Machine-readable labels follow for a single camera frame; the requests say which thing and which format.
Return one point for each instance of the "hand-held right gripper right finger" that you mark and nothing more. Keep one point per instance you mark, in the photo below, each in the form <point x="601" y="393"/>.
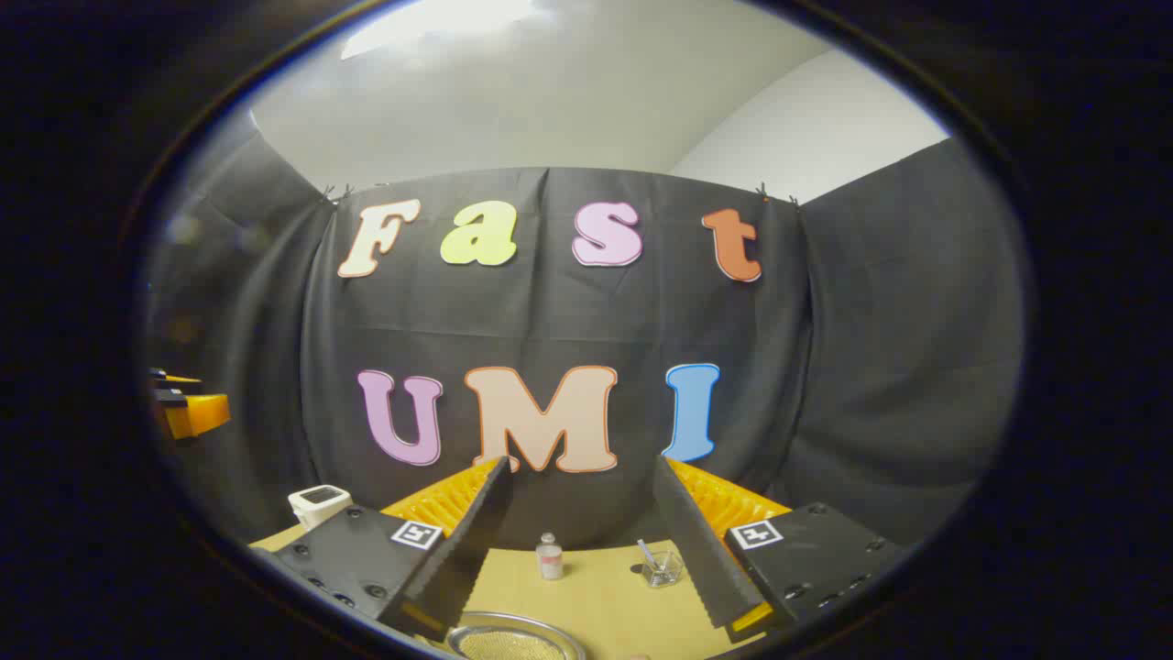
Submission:
<point x="687" y="532"/>

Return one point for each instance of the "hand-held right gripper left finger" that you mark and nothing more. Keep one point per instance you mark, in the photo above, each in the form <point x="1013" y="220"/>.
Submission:
<point x="481" y="522"/>

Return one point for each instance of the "small clear bottle red label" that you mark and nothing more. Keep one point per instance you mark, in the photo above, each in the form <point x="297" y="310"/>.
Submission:
<point x="550" y="561"/>

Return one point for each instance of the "thin striped straw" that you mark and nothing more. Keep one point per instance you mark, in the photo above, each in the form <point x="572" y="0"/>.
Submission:
<point x="646" y="553"/>

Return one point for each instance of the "white toaster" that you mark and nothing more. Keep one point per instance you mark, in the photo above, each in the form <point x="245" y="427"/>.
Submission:
<point x="319" y="504"/>

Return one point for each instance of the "black backdrop cloth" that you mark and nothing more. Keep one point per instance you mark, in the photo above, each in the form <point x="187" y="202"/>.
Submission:
<point x="550" y="312"/>

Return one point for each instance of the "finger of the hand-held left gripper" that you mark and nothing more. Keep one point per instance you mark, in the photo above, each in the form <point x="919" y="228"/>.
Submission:
<point x="174" y="377"/>
<point x="202" y="414"/>

